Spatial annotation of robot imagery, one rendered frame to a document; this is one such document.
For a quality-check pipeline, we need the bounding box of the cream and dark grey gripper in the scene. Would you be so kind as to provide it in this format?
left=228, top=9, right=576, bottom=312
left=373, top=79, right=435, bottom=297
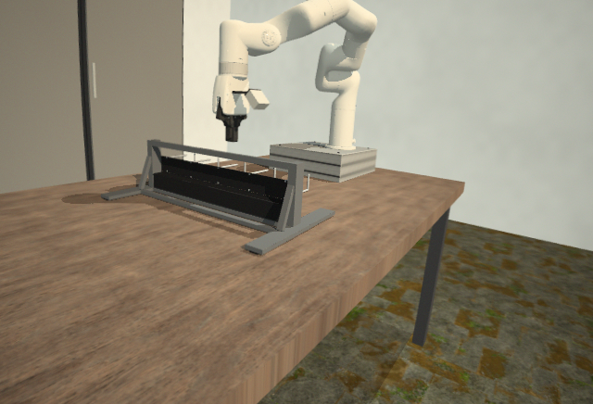
left=212, top=73, right=250, bottom=142

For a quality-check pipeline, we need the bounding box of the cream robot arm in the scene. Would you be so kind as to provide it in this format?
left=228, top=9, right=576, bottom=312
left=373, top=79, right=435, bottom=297
left=219, top=0, right=377, bottom=150

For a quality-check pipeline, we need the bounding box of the grey metal rack frame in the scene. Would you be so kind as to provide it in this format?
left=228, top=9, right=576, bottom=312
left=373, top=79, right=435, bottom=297
left=101, top=139, right=335, bottom=255

